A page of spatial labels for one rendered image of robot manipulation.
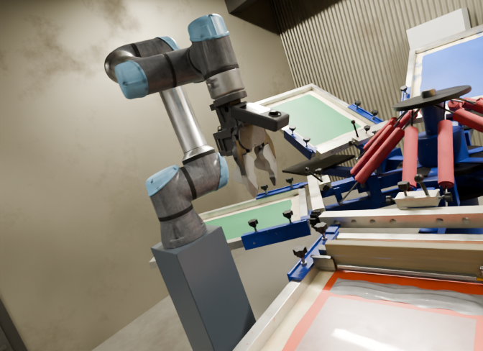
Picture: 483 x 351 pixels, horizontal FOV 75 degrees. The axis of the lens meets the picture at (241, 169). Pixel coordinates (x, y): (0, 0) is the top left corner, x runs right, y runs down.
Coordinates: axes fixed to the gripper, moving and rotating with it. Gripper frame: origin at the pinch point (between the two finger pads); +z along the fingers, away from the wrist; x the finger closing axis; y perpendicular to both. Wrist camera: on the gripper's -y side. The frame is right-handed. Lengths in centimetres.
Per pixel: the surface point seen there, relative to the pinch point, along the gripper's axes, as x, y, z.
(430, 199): -59, -8, 30
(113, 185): -51, 258, 10
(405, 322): -15.1, -13.8, 40.9
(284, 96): -162, 122, -17
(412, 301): -22.2, -13.1, 40.3
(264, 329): 3.9, 13.4, 37.4
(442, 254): -31.3, -18.6, 32.2
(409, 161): -83, 5, 24
